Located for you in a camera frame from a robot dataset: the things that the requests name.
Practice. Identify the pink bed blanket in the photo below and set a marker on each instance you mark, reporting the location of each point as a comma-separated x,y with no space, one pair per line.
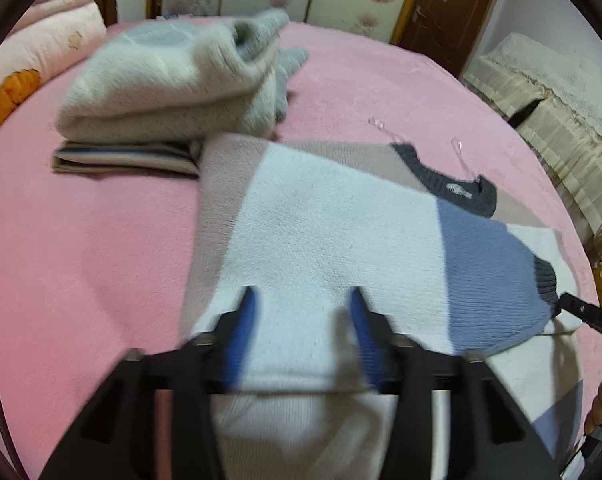
81,240

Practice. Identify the colour-block knit sweater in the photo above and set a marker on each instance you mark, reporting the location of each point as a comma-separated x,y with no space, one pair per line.
331,230

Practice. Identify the folded striped garment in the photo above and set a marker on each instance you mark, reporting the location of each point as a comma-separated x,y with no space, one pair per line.
126,156

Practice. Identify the folded grey-green sweater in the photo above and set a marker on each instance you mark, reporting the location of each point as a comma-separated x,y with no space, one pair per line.
171,75

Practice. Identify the dark wooden headboard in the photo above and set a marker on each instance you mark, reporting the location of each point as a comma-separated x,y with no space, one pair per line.
108,5

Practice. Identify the lace-covered piano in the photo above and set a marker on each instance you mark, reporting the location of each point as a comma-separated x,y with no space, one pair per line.
546,110

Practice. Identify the nightstand with small boxes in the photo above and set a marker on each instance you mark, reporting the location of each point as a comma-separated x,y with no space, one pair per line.
173,16

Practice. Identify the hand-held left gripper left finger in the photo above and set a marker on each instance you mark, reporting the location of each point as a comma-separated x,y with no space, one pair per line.
241,330

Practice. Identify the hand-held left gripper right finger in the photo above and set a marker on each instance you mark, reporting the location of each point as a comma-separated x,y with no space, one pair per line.
366,335

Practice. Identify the brown wooden door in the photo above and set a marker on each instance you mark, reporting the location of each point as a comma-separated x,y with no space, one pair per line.
446,10

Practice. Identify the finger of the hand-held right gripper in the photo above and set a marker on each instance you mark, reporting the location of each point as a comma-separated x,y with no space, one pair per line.
581,311

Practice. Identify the person's right hand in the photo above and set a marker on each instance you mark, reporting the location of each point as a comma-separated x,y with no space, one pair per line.
600,405

